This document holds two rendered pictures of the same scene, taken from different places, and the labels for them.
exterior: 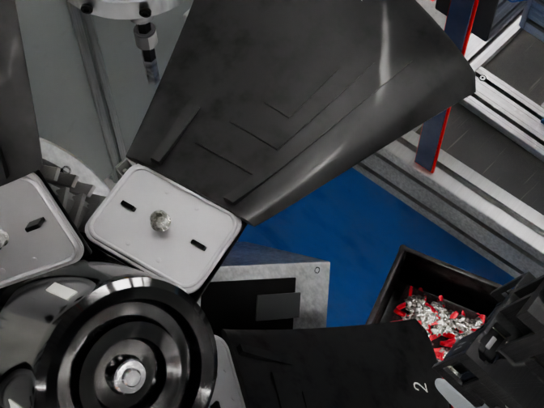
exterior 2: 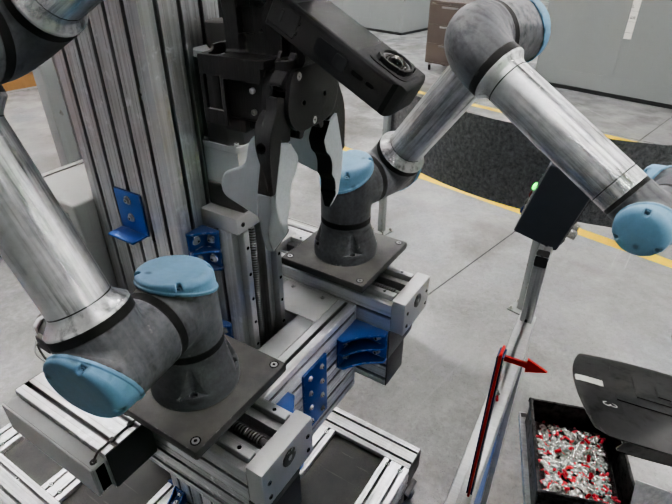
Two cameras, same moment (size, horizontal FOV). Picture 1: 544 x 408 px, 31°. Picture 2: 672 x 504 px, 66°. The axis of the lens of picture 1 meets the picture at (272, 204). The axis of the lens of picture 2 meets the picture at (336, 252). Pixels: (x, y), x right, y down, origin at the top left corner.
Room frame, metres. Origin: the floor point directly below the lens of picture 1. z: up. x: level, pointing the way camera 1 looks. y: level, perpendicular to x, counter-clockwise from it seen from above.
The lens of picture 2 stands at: (0.90, 0.32, 1.70)
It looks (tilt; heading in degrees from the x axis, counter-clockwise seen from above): 32 degrees down; 259
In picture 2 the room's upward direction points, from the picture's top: straight up
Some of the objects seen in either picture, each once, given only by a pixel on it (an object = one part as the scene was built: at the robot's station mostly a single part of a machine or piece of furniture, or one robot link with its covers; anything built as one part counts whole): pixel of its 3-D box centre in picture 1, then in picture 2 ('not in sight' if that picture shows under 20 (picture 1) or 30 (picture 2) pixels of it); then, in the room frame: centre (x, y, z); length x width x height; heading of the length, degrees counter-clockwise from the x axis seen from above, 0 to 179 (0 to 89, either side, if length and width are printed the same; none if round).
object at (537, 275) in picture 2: not in sight; (534, 287); (0.23, -0.58, 0.96); 0.03 x 0.03 x 0.20; 50
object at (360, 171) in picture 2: not in sight; (348, 185); (0.66, -0.72, 1.20); 0.13 x 0.12 x 0.14; 33
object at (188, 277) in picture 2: not in sight; (177, 302); (1.02, -0.35, 1.20); 0.13 x 0.12 x 0.14; 55
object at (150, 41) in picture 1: (147, 46); not in sight; (0.30, 0.06, 1.39); 0.01 x 0.01 x 0.05
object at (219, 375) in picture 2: not in sight; (191, 355); (1.01, -0.36, 1.09); 0.15 x 0.15 x 0.10
